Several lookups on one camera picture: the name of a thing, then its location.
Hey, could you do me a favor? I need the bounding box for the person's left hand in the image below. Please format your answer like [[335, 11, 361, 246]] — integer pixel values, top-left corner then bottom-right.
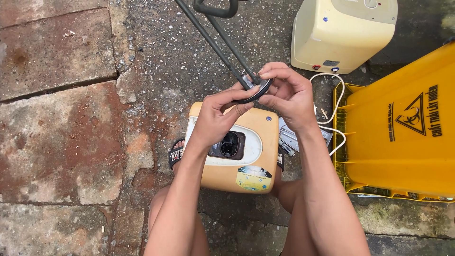
[[190, 87, 263, 147]]

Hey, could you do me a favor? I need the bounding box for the person's right hand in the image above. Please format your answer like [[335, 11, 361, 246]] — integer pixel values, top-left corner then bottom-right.
[[258, 62, 319, 133]]

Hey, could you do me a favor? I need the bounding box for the black rubber gasket ring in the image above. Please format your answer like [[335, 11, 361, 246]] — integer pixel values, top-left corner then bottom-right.
[[231, 70, 274, 105]]

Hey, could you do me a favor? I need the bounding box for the dark metal heating element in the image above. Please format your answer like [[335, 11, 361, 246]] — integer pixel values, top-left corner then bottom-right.
[[174, 0, 272, 94]]

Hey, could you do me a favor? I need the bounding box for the person's left foot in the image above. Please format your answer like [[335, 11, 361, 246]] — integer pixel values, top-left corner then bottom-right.
[[172, 140, 186, 175]]

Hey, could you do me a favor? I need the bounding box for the black left sandal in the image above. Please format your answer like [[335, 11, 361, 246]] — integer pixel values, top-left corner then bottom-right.
[[168, 137, 186, 171]]

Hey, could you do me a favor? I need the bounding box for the orange water heater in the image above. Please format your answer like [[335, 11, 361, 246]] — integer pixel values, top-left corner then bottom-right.
[[183, 102, 281, 195]]

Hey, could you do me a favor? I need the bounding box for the cream water heater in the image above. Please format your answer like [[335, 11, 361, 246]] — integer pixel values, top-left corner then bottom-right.
[[290, 0, 399, 74]]

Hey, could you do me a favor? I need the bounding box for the person's right leg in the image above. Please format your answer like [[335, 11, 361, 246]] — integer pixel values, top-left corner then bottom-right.
[[271, 179, 320, 256]]

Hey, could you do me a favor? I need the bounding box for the person's leg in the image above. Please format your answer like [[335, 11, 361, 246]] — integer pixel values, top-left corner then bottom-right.
[[271, 179, 320, 256], [147, 184, 211, 256]]

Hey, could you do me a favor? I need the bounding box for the person's left leg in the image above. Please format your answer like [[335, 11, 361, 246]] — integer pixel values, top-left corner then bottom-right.
[[147, 184, 211, 256]]

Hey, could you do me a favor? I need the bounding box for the yellow waste bin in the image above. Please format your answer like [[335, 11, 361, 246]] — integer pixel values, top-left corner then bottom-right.
[[332, 41, 455, 203]]

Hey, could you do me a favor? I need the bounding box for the silver metal bracket plate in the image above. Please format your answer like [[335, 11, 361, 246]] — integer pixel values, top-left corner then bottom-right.
[[278, 117, 334, 157]]

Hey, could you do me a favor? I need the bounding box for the white power cable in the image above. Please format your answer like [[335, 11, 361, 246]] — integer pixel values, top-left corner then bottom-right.
[[309, 73, 347, 157]]

